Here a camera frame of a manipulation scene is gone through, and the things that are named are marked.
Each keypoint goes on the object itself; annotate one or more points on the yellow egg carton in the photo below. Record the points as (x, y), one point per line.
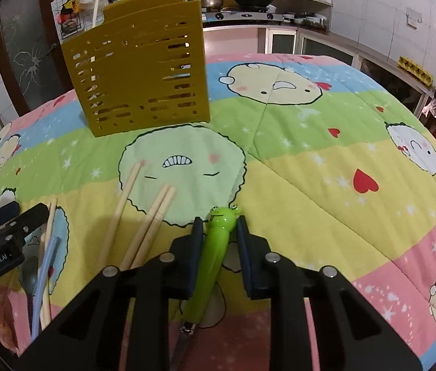
(415, 70)

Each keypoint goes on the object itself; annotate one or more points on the printed cartoon blanket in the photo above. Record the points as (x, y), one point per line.
(299, 162)

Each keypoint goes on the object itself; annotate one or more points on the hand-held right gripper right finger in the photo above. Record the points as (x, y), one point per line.
(243, 257)

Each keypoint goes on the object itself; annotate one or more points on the corner wall shelf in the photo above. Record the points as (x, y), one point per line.
(310, 2)

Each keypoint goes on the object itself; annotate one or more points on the stack of bowls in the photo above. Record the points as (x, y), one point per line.
(307, 20)

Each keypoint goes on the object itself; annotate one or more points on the black wok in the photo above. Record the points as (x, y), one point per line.
(252, 0)

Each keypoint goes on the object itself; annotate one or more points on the yellow plastic utensil holder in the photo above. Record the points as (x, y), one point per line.
(137, 85)

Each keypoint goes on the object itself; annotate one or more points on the frosted glass wooden door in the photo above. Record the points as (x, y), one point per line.
(24, 38)

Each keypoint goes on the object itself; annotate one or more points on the white wall socket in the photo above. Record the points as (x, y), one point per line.
(414, 17)

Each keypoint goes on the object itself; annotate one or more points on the person's left hand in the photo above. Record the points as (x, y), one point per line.
(3, 324)

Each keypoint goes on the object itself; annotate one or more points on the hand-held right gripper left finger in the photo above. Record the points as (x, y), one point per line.
(196, 257)

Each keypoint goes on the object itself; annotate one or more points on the steel gas stove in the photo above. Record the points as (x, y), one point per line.
(241, 16)

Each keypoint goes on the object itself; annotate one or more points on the grey spoon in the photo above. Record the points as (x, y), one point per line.
(28, 278)

